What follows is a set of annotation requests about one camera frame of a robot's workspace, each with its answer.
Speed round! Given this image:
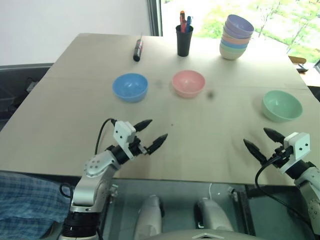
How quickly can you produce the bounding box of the stacked orange bowl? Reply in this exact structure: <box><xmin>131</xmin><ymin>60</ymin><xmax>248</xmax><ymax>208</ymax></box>
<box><xmin>221</xmin><ymin>32</ymin><xmax>252</xmax><ymax>46</ymax></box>

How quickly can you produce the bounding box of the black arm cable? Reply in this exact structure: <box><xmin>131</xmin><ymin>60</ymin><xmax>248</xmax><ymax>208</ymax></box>
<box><xmin>94</xmin><ymin>117</ymin><xmax>118</xmax><ymax>156</ymax></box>
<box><xmin>254</xmin><ymin>149</ymin><xmax>320</xmax><ymax>235</ymax></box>

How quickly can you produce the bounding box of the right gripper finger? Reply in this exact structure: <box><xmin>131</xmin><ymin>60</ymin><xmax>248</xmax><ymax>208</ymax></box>
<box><xmin>242</xmin><ymin>138</ymin><xmax>267</xmax><ymax>166</ymax></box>
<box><xmin>263</xmin><ymin>127</ymin><xmax>286</xmax><ymax>145</ymax></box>

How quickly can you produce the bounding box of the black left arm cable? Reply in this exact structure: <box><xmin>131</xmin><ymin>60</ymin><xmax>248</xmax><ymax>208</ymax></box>
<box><xmin>94</xmin><ymin>117</ymin><xmax>118</xmax><ymax>156</ymax></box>

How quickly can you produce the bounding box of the pink bowl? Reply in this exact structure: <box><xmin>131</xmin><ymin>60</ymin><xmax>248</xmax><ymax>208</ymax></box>
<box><xmin>171</xmin><ymin>70</ymin><xmax>206</xmax><ymax>99</ymax></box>

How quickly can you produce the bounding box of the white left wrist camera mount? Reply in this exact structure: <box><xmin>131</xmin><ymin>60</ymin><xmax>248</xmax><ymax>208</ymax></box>
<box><xmin>112</xmin><ymin>120</ymin><xmax>137</xmax><ymax>160</ymax></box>

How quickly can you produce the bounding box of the dark furniture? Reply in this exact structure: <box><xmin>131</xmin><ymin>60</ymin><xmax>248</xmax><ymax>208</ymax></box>
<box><xmin>0</xmin><ymin>62</ymin><xmax>55</xmax><ymax>132</ymax></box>

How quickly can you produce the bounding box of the blue plaid cloth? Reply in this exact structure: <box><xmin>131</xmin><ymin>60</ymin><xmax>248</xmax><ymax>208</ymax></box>
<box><xmin>0</xmin><ymin>171</ymin><xmax>74</xmax><ymax>240</ymax></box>

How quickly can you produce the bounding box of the silver right robot leg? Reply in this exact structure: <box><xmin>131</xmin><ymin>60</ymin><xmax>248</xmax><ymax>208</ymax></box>
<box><xmin>194</xmin><ymin>197</ymin><xmax>235</xmax><ymax>233</ymax></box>

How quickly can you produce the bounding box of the silver left robot leg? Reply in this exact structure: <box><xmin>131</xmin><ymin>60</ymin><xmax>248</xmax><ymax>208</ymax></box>
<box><xmin>133</xmin><ymin>194</ymin><xmax>165</xmax><ymax>240</ymax></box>

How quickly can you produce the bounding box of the stacked blue bowl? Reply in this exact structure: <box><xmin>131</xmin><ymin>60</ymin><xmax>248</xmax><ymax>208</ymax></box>
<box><xmin>220</xmin><ymin>37</ymin><xmax>251</xmax><ymax>50</ymax></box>

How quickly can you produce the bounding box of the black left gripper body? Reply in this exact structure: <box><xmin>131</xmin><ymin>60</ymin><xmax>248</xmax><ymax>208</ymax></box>
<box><xmin>128</xmin><ymin>134</ymin><xmax>151</xmax><ymax>157</ymax></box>

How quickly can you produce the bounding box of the silver robot leg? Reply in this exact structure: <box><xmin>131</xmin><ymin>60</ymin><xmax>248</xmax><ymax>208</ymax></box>
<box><xmin>133</xmin><ymin>194</ymin><xmax>165</xmax><ymax>240</ymax></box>
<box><xmin>194</xmin><ymin>197</ymin><xmax>235</xmax><ymax>233</ymax></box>

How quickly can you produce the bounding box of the orange marker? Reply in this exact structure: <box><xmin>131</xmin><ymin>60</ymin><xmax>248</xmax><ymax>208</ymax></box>
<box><xmin>179</xmin><ymin>10</ymin><xmax>187</xmax><ymax>34</ymax></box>

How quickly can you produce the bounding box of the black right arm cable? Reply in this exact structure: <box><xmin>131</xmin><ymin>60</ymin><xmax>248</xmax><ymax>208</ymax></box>
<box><xmin>254</xmin><ymin>149</ymin><xmax>320</xmax><ymax>235</ymax></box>

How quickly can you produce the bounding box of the black marker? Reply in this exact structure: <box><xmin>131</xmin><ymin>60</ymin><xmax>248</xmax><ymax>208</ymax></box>
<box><xmin>132</xmin><ymin>33</ymin><xmax>145</xmax><ymax>62</ymax></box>

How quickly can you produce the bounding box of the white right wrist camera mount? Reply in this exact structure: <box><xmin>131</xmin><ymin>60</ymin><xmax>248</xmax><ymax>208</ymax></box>
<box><xmin>279</xmin><ymin>132</ymin><xmax>311</xmax><ymax>175</ymax></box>

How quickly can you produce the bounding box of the wooden side desk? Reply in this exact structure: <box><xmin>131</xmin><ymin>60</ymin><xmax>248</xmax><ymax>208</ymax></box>
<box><xmin>287</xmin><ymin>54</ymin><xmax>320</xmax><ymax>89</ymax></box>

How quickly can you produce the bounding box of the silver robot torso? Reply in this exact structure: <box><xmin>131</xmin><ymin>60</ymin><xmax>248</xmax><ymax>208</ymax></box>
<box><xmin>149</xmin><ymin>226</ymin><xmax>259</xmax><ymax>240</ymax></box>

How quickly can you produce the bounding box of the dark window frame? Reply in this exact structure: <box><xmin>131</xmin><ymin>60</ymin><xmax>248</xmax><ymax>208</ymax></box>
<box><xmin>145</xmin><ymin>0</ymin><xmax>164</xmax><ymax>37</ymax></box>

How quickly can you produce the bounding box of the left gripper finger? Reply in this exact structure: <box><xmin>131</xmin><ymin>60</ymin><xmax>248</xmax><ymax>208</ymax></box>
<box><xmin>134</xmin><ymin>119</ymin><xmax>153</xmax><ymax>133</ymax></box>
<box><xmin>147</xmin><ymin>133</ymin><xmax>169</xmax><ymax>155</ymax></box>

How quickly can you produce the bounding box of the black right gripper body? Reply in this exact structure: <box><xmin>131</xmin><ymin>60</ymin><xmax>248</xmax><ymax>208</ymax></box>
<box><xmin>266</xmin><ymin>145</ymin><xmax>293</xmax><ymax>169</ymax></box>

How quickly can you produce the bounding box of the stacked green bowl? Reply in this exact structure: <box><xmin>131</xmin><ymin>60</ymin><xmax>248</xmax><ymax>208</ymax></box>
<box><xmin>219</xmin><ymin>41</ymin><xmax>250</xmax><ymax>54</ymax></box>

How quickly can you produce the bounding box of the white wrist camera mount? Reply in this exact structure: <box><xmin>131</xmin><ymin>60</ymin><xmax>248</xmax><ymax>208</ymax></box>
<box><xmin>112</xmin><ymin>120</ymin><xmax>137</xmax><ymax>160</ymax></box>
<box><xmin>279</xmin><ymin>132</ymin><xmax>311</xmax><ymax>175</ymax></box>

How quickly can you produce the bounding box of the black pen cup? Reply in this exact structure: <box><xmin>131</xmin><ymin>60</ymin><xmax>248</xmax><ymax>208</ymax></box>
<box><xmin>175</xmin><ymin>24</ymin><xmax>194</xmax><ymax>57</ymax></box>

